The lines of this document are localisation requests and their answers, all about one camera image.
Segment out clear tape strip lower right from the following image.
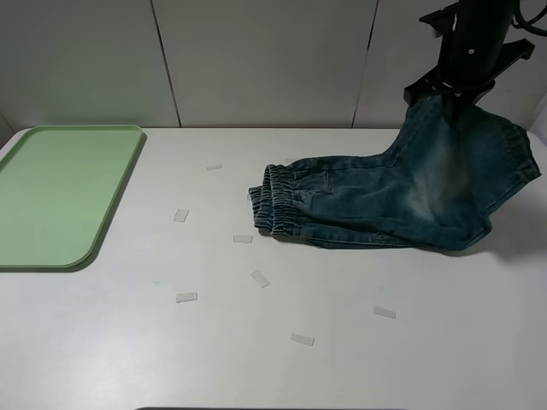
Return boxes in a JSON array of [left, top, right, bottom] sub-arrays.
[[373, 306, 397, 319]]

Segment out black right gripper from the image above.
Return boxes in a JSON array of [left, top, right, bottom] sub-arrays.
[[403, 36, 535, 125]]

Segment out clear tape strip middle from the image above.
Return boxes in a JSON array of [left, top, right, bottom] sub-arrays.
[[233, 235, 253, 244]]

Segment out children's blue denim shorts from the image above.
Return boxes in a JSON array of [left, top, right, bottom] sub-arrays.
[[249, 97, 540, 251]]

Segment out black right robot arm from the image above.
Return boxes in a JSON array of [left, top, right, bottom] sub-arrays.
[[403, 0, 546, 123]]

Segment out green plastic tray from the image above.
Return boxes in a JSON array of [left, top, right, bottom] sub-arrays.
[[1, 126, 145, 272]]

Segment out clear tape strip lower left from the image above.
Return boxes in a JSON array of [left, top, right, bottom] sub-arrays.
[[176, 292, 198, 303]]

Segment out clear tape strip bottom centre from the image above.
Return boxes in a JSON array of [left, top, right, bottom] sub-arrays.
[[291, 333, 315, 346]]

